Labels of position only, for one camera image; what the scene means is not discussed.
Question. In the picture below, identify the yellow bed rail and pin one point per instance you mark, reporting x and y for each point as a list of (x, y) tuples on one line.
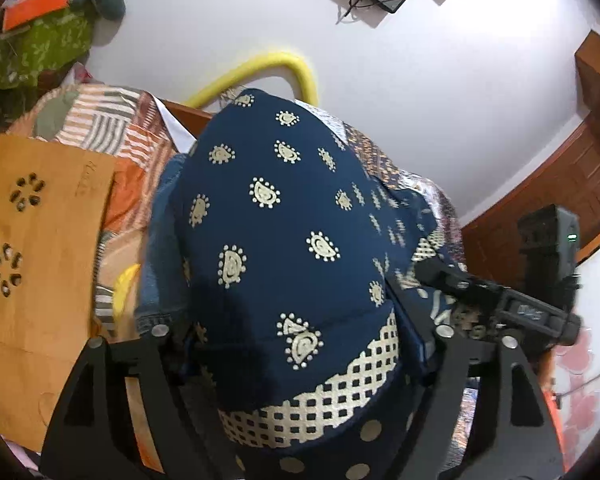
[(274, 60)]

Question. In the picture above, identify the wooden board with cutouts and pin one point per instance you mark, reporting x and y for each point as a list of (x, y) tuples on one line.
[(52, 201)]

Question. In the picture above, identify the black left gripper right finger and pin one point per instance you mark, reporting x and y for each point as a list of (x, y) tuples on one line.
[(512, 435)]

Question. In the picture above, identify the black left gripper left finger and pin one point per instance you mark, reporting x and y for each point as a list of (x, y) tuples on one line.
[(121, 416)]

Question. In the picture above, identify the folded blue jeans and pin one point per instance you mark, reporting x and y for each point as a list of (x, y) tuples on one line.
[(163, 292)]

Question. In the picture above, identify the patchwork patterned bedspread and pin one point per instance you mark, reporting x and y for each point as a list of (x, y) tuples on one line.
[(127, 124)]

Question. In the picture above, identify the orange box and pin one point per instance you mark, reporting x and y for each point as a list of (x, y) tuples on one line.
[(22, 11)]

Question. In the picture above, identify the green patterned cloth pile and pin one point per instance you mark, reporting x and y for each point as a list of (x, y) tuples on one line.
[(46, 43)]

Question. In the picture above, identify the navy blue patterned garment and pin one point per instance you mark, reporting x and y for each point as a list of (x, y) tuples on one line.
[(301, 270)]

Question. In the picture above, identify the brown wooden door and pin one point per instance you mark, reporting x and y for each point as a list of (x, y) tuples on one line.
[(570, 178)]

